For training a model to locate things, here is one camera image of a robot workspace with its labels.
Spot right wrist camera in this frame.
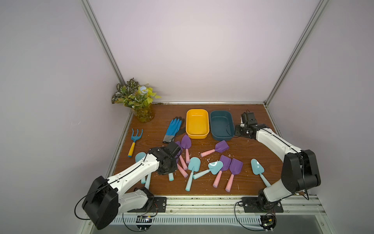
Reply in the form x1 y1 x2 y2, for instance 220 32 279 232
241 112 258 126

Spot teal plastic storage box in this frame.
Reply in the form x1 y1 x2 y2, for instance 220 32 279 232
210 110 235 141

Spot blue rake yellow handle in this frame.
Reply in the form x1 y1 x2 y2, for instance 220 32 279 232
128 129 143 158

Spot aluminium front rail frame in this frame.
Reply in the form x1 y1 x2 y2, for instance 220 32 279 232
78 195 337 234

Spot left small circuit board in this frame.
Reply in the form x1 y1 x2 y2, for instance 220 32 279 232
136 215 153 232

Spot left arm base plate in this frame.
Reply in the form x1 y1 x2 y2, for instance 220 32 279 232
127 197 167 213

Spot teal shovel lying sideways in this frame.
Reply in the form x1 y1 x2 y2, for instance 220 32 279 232
193 160 224 179

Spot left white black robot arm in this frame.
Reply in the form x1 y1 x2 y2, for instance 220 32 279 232
80 141 182 230

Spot purple pointed shovel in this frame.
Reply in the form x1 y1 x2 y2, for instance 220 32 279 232
176 160 188 178
181 135 192 164

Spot artificial plant in glass vase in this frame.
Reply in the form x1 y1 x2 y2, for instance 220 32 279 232
112 78 161 123

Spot purple square shovel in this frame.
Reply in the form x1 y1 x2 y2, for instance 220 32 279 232
225 159 243 192
200 140 229 157
213 155 232 188
176 141 188 170

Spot purple pointed shovel lower left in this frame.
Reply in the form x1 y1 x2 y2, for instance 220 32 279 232
176 160 188 178

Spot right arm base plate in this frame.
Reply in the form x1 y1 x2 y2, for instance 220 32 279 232
239 197 284 213

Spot yellow plastic storage box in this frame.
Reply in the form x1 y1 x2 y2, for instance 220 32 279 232
186 109 209 139

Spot purple pointed shovel top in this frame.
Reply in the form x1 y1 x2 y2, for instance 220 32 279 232
181 135 192 164

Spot small circuit board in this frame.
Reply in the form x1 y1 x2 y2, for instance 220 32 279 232
136 215 153 232
260 213 277 232

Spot blue grey gardening glove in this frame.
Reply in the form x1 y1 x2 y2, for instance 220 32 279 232
163 117 186 144

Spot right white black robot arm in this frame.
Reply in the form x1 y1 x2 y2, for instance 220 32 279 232
235 124 321 205

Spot right small circuit board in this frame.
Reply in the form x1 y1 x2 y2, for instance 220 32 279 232
260 213 277 232

